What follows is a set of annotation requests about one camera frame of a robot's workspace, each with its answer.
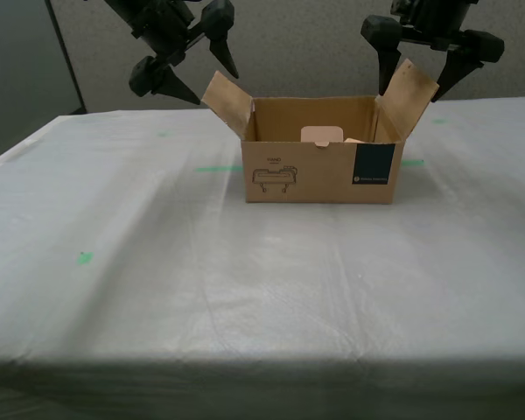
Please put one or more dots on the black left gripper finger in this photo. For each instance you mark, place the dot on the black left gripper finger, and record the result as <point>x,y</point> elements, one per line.
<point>219,26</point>
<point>153,79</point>

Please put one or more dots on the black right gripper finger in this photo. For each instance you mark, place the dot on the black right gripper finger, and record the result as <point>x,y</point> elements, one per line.
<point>385,39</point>
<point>477,48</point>

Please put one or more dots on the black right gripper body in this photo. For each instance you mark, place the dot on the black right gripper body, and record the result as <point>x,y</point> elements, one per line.
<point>437,22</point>

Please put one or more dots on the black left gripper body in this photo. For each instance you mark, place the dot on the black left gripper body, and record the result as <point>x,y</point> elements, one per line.
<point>157,26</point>

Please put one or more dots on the light wooden block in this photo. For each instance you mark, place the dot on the light wooden block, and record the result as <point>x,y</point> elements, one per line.
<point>352,140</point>

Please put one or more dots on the cardboard box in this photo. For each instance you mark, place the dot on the cardboard box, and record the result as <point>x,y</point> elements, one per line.
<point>310,175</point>

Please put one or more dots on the light green tape mark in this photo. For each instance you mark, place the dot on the light green tape mark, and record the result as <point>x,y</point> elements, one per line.
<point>219,168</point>
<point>411,163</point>

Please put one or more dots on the white paper table cover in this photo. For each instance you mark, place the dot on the white paper table cover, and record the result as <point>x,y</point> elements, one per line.
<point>245,284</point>

